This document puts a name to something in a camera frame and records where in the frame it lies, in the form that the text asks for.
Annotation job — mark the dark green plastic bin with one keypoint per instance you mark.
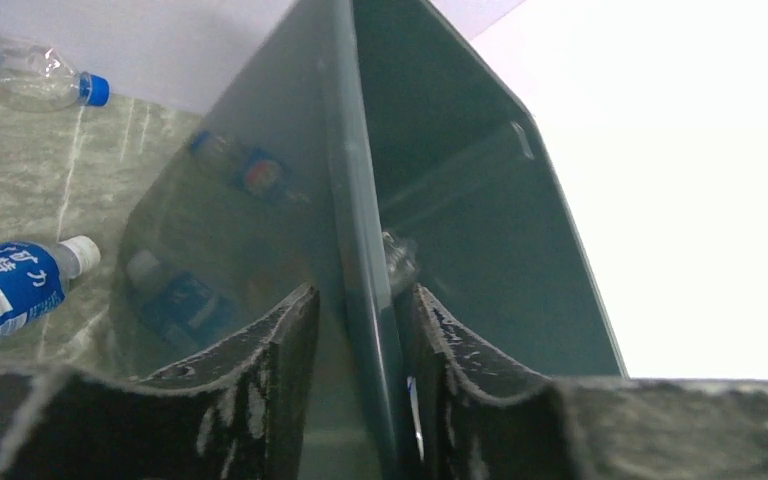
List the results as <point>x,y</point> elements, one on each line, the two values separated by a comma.
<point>352,118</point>

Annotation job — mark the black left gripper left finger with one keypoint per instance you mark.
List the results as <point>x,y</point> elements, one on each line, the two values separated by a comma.
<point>235,410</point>

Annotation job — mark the blue cap bottle behind bin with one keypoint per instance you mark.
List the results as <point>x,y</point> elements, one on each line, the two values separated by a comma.
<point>37,78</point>

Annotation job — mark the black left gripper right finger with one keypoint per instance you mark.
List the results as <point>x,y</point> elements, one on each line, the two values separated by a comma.
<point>484,415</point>

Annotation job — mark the tall clear bottle white cap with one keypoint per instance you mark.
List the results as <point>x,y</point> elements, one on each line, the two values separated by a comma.
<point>401,262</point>

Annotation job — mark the blue Pocari bottle white cap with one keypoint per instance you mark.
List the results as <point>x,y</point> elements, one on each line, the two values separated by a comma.
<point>34,278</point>

